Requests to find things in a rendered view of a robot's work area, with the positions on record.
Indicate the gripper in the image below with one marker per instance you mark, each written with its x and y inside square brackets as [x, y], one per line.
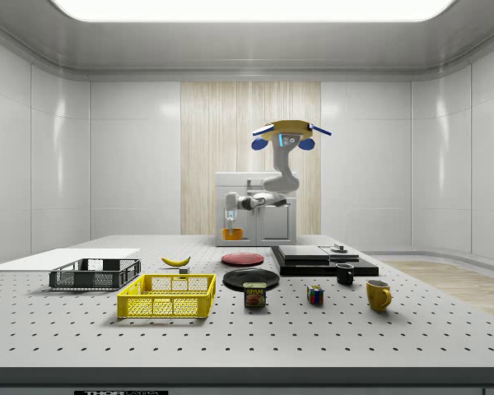
[230, 220]

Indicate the yellow bowl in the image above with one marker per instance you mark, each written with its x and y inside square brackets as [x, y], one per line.
[238, 235]

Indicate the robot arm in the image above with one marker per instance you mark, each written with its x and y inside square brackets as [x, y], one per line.
[283, 164]

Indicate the red plate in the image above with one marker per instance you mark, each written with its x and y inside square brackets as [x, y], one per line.
[242, 258]

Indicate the white cabinet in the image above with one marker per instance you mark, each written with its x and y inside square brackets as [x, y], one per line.
[271, 226]

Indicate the black plate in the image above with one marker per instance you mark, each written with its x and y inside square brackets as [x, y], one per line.
[239, 276]

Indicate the banana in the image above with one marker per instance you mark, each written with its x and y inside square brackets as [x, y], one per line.
[175, 262]

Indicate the flat-sided can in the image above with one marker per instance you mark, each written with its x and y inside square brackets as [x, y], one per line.
[254, 295]

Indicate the black stove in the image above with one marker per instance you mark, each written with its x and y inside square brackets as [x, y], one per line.
[304, 253]

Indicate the yellow basket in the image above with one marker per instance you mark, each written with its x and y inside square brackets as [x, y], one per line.
[164, 296]

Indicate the puzzle cube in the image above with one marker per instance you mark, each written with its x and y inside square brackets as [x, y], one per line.
[315, 295]

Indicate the black mug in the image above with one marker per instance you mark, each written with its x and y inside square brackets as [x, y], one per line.
[344, 275]

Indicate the dark grey basket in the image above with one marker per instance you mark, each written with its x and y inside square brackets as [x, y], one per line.
[86, 272]

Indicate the yellow mug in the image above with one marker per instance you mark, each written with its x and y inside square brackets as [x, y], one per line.
[376, 296]

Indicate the white board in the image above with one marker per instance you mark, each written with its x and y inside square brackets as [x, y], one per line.
[45, 257]

